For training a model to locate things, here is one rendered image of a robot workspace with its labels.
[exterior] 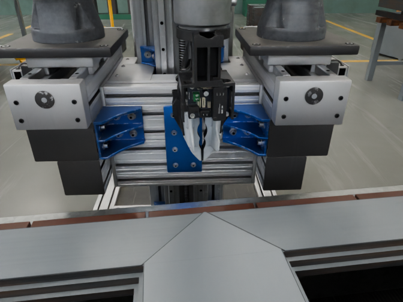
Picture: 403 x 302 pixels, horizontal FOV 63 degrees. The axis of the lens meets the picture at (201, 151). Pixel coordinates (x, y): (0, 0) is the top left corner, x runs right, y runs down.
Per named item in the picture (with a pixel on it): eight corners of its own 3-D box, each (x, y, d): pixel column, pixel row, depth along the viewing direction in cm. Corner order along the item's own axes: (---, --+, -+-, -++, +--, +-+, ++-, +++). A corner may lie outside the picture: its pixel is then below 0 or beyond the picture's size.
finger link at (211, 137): (205, 175, 51) (206, 120, 46) (201, 156, 56) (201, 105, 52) (225, 173, 51) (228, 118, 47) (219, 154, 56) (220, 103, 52)
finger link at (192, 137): (186, 176, 51) (184, 121, 46) (182, 157, 56) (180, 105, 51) (205, 175, 51) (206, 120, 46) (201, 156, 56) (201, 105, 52)
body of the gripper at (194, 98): (180, 127, 44) (176, 33, 39) (176, 104, 52) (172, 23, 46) (235, 124, 45) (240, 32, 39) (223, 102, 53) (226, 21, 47)
